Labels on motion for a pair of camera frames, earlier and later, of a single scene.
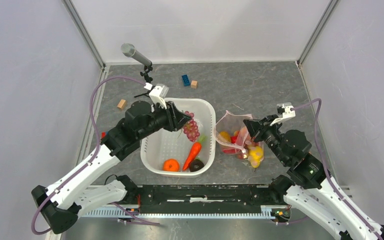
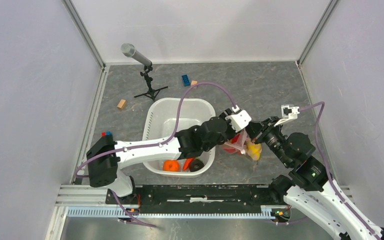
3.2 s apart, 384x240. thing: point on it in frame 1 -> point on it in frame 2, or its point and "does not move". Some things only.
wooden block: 122,104 does not move
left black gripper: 176,119 -> 232,131
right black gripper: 256,127 does not move
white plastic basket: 158,145 does not move
